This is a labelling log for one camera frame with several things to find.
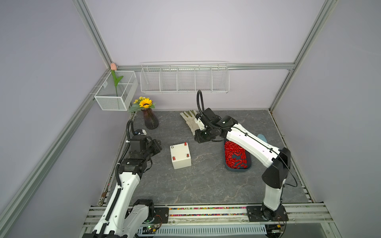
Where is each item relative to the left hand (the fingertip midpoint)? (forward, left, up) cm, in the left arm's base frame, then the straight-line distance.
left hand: (158, 143), depth 78 cm
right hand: (+2, -20, +1) cm, 20 cm away
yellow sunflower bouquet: (+27, +12, +5) cm, 30 cm away
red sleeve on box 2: (-5, -7, -9) cm, 12 cm away
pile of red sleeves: (-2, -45, -18) cm, 49 cm away
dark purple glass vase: (+32, +12, -16) cm, 38 cm away
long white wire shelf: (+44, -16, +11) cm, 48 cm away
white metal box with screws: (-3, -11, -9) cm, 15 cm away
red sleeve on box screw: (+4, -14, -9) cm, 17 cm away
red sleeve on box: (-4, -15, -8) cm, 17 cm away
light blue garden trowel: (+13, -68, -20) cm, 72 cm away
